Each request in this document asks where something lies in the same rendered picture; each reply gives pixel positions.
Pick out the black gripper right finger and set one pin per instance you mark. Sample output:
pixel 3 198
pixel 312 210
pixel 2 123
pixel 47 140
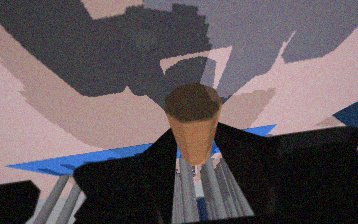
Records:
pixel 257 162

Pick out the blue flat strip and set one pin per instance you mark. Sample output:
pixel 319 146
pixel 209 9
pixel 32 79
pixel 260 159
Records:
pixel 65 165

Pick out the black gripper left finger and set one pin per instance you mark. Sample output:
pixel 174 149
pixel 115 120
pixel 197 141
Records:
pixel 153 170

